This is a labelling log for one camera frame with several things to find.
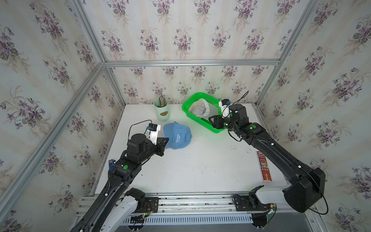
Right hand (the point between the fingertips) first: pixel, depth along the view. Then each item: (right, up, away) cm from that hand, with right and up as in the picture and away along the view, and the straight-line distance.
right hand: (214, 118), depth 78 cm
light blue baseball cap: (-19, -10, -1) cm, 21 cm away
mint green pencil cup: (-32, +4, +25) cm, 40 cm away
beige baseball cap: (-3, +7, +36) cm, 37 cm away
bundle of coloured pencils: (-32, +12, +23) cm, 42 cm away
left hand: (-23, -11, -8) cm, 27 cm away
